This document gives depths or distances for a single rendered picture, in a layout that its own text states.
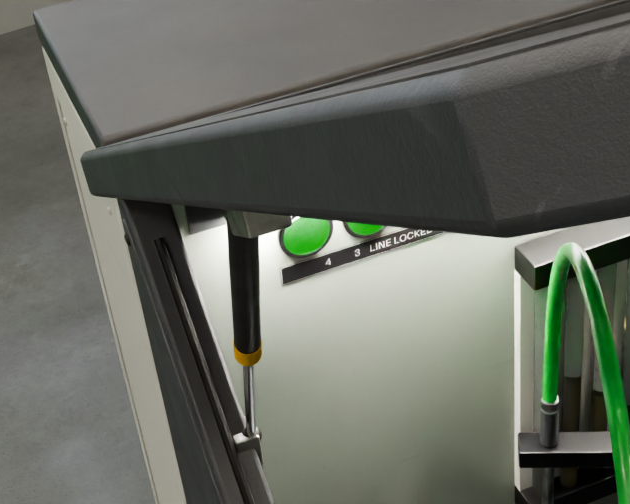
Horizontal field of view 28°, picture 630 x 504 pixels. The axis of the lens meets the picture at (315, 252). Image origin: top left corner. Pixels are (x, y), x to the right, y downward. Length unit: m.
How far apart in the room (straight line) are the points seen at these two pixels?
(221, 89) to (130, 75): 0.09
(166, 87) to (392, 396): 0.39
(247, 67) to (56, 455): 1.95
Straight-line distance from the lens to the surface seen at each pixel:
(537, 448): 1.27
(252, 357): 0.84
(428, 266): 1.17
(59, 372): 3.17
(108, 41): 1.18
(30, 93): 4.42
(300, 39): 1.14
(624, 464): 0.86
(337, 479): 1.30
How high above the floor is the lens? 2.01
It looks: 36 degrees down
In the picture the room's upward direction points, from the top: 7 degrees counter-clockwise
